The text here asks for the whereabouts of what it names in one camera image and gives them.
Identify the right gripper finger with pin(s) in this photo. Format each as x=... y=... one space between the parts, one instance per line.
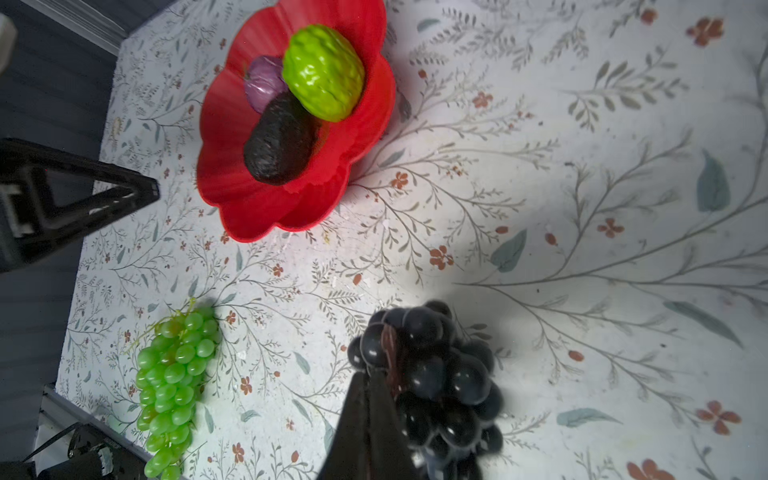
x=368 y=443

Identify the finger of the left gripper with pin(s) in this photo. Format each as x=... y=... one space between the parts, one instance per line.
x=36 y=222

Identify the black fake grape bunch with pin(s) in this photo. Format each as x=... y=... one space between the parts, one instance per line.
x=444 y=396

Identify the green fake grape bunch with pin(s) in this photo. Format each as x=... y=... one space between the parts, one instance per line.
x=171 y=373

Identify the purple fake onion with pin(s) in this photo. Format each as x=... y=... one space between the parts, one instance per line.
x=264 y=81

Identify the dark fake avocado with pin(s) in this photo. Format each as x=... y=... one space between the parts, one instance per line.
x=281 y=144

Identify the bumpy green fake fruit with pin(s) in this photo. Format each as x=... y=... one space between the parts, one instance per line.
x=324 y=72

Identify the red flower-shaped fruit bowl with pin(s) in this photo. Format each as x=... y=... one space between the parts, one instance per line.
x=249 y=209

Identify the floral table mat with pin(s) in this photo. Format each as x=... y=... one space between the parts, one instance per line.
x=584 y=183

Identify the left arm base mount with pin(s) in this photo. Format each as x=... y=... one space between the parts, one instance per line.
x=83 y=451

